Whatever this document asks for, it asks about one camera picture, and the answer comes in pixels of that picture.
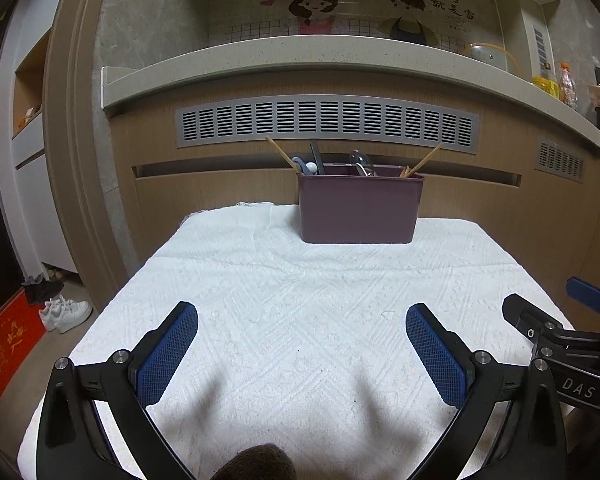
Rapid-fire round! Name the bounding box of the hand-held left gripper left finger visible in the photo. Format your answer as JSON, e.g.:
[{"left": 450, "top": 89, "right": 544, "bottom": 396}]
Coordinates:
[{"left": 35, "top": 301, "right": 199, "bottom": 480}]

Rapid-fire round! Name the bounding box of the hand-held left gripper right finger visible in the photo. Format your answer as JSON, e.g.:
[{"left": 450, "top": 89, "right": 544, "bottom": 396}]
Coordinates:
[{"left": 405, "top": 302, "right": 566, "bottom": 480}]

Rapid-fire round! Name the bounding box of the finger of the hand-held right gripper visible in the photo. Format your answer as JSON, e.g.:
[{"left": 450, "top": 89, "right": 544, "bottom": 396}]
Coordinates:
[
  {"left": 566, "top": 276, "right": 600, "bottom": 315},
  {"left": 501, "top": 294, "right": 576, "bottom": 356}
]

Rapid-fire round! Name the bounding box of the purple utensil holder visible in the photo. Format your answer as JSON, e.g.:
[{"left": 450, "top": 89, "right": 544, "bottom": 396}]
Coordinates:
[{"left": 297, "top": 162, "right": 426, "bottom": 245}]

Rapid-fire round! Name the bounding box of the wooden chopstick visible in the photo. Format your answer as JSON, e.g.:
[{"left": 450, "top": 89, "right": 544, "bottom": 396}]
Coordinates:
[
  {"left": 401, "top": 143, "right": 444, "bottom": 179},
  {"left": 265, "top": 135, "right": 293, "bottom": 168}
]

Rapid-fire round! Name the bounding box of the black shovel-shaped spoon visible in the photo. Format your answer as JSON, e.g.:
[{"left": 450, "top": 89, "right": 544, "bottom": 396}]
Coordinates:
[{"left": 308, "top": 141, "right": 326, "bottom": 176}]

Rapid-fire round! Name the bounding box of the white sneaker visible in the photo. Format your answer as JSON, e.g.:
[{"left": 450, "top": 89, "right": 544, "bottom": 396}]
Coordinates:
[
  {"left": 55, "top": 299, "right": 94, "bottom": 334},
  {"left": 39, "top": 297, "right": 76, "bottom": 331}
]

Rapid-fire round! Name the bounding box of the white textured cloth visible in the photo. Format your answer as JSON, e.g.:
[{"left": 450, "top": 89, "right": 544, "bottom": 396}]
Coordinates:
[{"left": 17, "top": 202, "right": 576, "bottom": 480}]

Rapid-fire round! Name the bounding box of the small grey vent grille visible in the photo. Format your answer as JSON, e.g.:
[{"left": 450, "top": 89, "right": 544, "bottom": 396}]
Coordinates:
[{"left": 534, "top": 140, "right": 586, "bottom": 181}]

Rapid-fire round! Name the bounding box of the black shoe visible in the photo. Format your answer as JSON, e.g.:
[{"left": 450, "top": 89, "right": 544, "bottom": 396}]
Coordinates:
[{"left": 22, "top": 276, "right": 65, "bottom": 306}]

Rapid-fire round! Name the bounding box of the person's knee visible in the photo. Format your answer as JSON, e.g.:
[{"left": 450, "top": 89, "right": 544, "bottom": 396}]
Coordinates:
[{"left": 212, "top": 442, "right": 298, "bottom": 480}]

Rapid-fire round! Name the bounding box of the wooden kitchen cabinet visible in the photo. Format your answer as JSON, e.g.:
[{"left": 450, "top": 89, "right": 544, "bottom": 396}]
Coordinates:
[{"left": 102, "top": 80, "right": 600, "bottom": 321}]

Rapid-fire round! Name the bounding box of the red doormat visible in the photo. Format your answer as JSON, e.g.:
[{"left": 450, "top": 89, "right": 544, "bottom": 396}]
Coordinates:
[{"left": 0, "top": 287, "right": 48, "bottom": 421}]

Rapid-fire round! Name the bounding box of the clear bottle orange cap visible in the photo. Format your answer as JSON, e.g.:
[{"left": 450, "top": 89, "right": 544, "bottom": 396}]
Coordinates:
[{"left": 557, "top": 61, "right": 579, "bottom": 108}]

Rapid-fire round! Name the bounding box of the white shelf cabinet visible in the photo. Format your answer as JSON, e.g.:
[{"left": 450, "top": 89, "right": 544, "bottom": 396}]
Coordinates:
[{"left": 0, "top": 25, "right": 81, "bottom": 276}]

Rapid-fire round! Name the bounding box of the yellow container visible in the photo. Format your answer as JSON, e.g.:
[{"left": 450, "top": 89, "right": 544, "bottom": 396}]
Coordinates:
[{"left": 531, "top": 75, "right": 561, "bottom": 98}]

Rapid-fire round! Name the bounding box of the glass pot lid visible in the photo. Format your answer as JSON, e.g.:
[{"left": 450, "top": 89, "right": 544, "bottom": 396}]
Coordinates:
[{"left": 462, "top": 41, "right": 518, "bottom": 76}]

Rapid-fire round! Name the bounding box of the large grey vent grille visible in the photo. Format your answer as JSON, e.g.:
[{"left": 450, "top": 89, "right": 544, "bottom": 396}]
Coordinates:
[{"left": 175, "top": 94, "right": 481, "bottom": 156}]

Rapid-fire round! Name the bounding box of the speckled kitchen countertop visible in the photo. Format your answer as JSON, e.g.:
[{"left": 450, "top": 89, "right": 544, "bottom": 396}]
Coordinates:
[{"left": 101, "top": 35, "right": 600, "bottom": 153}]

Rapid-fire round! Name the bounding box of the cartoon wall sticker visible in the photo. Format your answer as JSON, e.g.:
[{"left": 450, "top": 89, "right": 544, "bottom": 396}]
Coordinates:
[{"left": 207, "top": 0, "right": 501, "bottom": 53}]

